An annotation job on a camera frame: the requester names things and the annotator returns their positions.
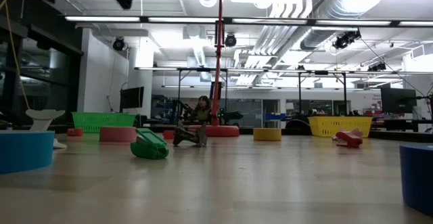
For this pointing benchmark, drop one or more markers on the person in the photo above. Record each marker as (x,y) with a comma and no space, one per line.
(203,110)

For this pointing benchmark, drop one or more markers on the green mini stapler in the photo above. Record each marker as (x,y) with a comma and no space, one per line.
(149,151)

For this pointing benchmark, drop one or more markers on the light blue tape roll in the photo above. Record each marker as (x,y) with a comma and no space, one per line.
(23,153)

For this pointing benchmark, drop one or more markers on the dark blue tape roll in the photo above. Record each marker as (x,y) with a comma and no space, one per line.
(417,180)

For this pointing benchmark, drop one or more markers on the green plastic basket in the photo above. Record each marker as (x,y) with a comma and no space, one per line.
(101,122)

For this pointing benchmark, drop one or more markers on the red pole stand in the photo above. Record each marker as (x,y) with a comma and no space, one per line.
(216,131)

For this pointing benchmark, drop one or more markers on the blue storage bin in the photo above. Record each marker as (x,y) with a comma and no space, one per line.
(274,116)

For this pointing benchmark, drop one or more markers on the small red block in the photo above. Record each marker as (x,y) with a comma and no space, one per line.
(74,132)

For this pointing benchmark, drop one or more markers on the black ceiling camera rig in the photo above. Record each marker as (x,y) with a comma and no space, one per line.
(345,39)

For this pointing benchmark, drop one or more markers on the black round spotlight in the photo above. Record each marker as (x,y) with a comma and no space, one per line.
(230,40)
(118,44)

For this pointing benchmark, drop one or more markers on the black chair back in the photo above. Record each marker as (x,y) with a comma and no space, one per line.
(297,125)

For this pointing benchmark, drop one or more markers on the pink tape roll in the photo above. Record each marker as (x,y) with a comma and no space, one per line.
(116,134)

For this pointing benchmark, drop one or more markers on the black metal workstation frame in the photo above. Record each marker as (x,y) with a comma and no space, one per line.
(179,92)
(299,95)

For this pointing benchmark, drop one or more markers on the yellow plastic basket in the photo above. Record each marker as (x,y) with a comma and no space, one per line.
(338,126)

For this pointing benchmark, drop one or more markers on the black computer monitor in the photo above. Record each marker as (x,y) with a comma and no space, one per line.
(397,100)
(132,99)

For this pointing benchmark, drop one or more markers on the white staple remover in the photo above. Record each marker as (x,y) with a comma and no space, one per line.
(42,119)

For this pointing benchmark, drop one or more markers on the red staple remover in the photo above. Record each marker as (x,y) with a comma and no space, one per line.
(350,138)

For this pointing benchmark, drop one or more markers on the yellow tape roll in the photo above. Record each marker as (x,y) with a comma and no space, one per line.
(267,134)

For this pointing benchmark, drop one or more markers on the long ceiling light bar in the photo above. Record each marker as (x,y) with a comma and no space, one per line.
(101,19)

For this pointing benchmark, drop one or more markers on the silver ventilation duct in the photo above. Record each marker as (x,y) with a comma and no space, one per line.
(338,0)

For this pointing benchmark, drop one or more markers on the black chrome staple remover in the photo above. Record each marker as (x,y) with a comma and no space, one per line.
(187,136)

